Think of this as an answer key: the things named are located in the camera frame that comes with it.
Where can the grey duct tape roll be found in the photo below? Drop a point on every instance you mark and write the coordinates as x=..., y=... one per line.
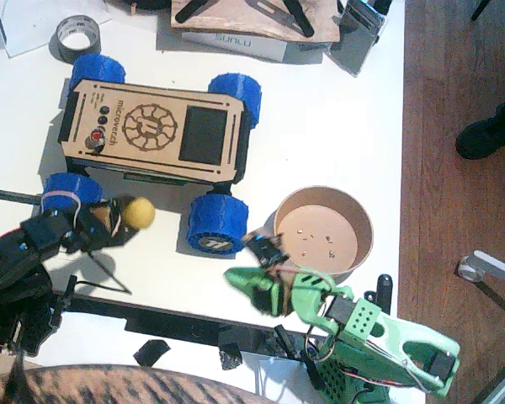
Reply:
x=67, y=29

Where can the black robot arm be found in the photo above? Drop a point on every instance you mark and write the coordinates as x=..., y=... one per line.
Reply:
x=8, y=261

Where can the brown wooden board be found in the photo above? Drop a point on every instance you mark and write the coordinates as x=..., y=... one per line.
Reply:
x=244, y=23

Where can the black round object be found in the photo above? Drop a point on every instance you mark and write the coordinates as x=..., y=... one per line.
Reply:
x=147, y=3

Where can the yellow ball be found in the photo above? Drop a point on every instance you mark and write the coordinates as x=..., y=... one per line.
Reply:
x=139, y=214

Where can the grey metallic device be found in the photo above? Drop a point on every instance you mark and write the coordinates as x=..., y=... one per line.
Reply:
x=355, y=46

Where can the white paper sheet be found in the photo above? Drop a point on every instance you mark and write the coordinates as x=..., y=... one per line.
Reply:
x=278, y=379
x=29, y=25

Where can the blue ribbed rover wheel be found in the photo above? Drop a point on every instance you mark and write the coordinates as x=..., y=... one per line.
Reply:
x=219, y=219
x=237, y=90
x=99, y=69
x=67, y=184

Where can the black stick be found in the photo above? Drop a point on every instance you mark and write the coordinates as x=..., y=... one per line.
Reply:
x=480, y=9

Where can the crumpled foil tape piece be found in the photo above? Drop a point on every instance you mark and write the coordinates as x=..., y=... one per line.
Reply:
x=230, y=361

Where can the wide black flat bar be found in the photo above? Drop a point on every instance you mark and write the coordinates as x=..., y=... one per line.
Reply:
x=172, y=326

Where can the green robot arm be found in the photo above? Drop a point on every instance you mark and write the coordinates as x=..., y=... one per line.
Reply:
x=395, y=336

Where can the clear round caster cup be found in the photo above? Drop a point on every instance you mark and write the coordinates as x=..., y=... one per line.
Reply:
x=469, y=271

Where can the black tape piece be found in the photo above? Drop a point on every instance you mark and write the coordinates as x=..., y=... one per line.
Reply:
x=151, y=352

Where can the white SUNLU box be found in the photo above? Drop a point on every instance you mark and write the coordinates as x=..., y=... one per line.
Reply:
x=235, y=44

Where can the round tan cardboard bowl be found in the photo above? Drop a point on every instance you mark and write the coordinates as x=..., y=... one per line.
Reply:
x=320, y=235

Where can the white metal furniture leg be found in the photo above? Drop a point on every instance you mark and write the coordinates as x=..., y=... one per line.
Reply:
x=501, y=267

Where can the black shoe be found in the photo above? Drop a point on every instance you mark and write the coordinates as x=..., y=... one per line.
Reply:
x=488, y=132

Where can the black stand leg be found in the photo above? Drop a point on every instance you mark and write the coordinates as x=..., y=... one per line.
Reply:
x=191, y=9
x=299, y=19

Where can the tiger striped cloth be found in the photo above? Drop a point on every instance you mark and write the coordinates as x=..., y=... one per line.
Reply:
x=109, y=385

